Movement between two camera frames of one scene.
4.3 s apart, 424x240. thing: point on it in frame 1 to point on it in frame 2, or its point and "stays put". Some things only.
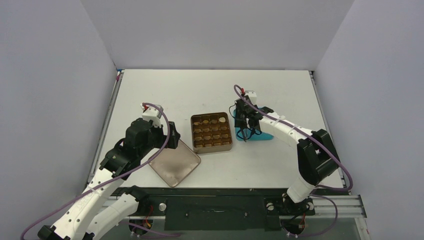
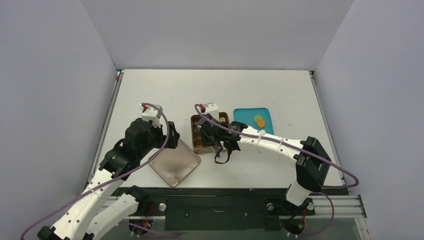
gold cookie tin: [211, 132] stays put
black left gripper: [163, 138] stays put
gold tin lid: [174, 165] stays put
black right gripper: [247, 120] to [206, 125]
